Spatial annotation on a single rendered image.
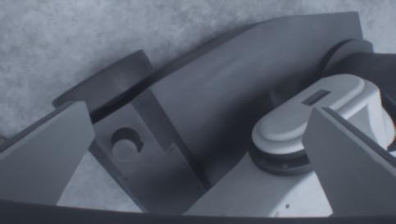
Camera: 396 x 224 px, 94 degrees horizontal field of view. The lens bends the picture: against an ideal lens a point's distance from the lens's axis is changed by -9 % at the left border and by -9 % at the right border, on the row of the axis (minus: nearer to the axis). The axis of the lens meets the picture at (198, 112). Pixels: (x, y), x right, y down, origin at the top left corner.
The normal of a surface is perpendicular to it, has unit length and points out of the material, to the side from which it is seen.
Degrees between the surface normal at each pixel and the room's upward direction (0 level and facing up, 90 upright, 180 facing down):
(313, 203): 1
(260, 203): 90
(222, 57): 0
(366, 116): 90
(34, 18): 0
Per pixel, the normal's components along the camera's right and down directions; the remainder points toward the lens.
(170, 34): 0.25, 0.27
